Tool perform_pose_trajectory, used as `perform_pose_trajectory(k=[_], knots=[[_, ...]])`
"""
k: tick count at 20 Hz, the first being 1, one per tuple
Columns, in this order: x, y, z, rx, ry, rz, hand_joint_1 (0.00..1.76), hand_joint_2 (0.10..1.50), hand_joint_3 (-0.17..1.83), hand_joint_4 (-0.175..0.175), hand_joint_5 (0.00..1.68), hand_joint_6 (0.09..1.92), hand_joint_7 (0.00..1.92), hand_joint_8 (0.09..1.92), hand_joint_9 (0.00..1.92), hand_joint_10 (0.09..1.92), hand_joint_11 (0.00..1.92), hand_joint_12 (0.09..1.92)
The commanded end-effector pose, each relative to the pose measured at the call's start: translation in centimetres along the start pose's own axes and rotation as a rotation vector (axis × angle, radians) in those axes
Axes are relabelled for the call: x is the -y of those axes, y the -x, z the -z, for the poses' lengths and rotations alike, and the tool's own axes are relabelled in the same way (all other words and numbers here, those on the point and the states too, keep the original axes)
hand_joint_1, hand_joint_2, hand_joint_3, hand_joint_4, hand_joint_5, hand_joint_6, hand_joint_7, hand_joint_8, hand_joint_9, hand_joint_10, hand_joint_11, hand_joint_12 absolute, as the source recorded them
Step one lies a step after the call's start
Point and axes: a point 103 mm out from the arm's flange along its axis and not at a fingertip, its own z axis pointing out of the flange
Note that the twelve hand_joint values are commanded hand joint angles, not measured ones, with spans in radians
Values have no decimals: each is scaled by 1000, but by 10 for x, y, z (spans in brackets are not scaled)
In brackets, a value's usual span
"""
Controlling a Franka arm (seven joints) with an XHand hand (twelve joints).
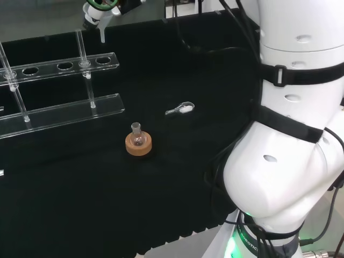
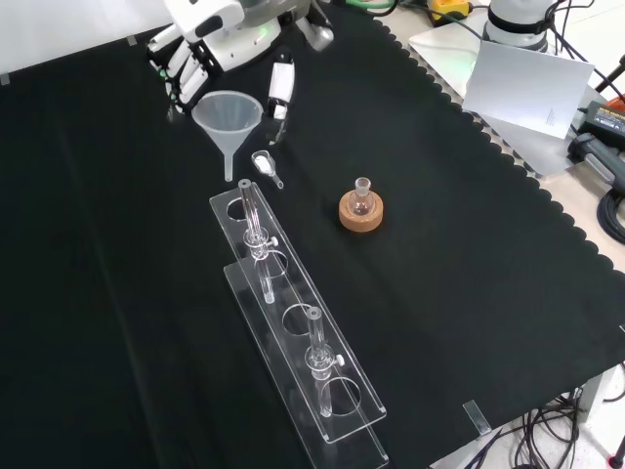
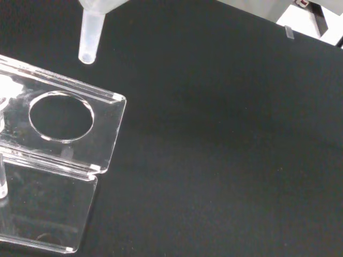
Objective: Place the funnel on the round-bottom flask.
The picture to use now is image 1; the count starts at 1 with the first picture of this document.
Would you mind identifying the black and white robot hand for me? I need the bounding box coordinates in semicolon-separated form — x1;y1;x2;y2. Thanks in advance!
82;0;146;31

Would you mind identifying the translucent plastic funnel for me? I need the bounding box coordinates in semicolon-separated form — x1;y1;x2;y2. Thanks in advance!
82;4;122;44

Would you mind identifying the clear acrylic funnel stand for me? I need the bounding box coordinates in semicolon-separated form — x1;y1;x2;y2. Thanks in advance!
0;29;126;140

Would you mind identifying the glass weighing funnel with powder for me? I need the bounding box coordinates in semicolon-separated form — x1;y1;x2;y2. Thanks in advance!
164;101;195;116

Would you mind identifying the small glass round-bottom flask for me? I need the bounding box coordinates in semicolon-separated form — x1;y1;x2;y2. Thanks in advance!
130;122;147;147

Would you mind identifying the black bench cloth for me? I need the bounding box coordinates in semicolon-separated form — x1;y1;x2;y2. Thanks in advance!
0;8;263;258

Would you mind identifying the cork ring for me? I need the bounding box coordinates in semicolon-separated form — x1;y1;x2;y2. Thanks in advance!
125;131;153;157

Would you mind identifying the thick black cable bundle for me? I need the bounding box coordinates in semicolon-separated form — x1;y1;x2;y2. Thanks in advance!
219;0;263;37

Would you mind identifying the thin black cable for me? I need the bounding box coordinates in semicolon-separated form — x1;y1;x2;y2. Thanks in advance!
300;127;344;247

